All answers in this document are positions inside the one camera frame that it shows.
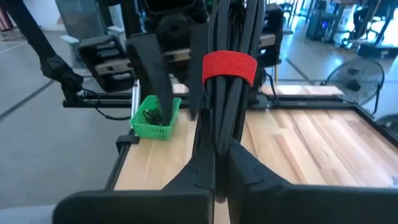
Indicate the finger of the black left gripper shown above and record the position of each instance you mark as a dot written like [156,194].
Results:
[152,74]
[197,71]

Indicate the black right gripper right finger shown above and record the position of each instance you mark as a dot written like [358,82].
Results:
[248,193]

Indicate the green plastic basket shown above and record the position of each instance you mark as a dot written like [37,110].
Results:
[146,129]

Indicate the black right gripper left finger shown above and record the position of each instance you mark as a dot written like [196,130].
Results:
[199,180]

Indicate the black floor fan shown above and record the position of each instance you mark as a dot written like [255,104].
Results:
[353,84]

